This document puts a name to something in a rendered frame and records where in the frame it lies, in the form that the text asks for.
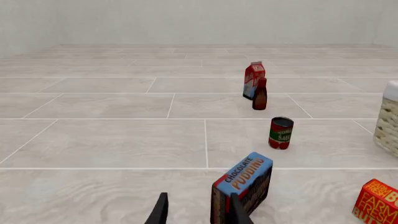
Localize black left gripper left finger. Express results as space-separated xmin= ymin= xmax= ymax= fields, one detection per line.
xmin=143 ymin=192 xmax=169 ymax=224

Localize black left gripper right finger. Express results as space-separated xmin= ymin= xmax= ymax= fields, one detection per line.
xmin=229 ymin=192 xmax=254 ymax=224

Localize red tomato sauce can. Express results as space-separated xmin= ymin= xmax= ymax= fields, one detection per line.
xmin=268 ymin=116 xmax=295 ymax=151

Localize dark brown sauce bottle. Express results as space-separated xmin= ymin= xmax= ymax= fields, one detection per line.
xmin=252 ymin=77 xmax=268 ymax=111

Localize woven basket with white rim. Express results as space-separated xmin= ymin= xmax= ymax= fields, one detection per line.
xmin=373 ymin=80 xmax=398 ymax=158

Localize chocolate pudding box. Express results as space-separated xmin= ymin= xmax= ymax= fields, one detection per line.
xmin=210 ymin=151 xmax=274 ymax=224

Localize red and white milk carton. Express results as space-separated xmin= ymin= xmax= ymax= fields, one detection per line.
xmin=242 ymin=60 xmax=266 ymax=101

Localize red and yellow butter box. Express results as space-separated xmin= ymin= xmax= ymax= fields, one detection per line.
xmin=351 ymin=178 xmax=398 ymax=224

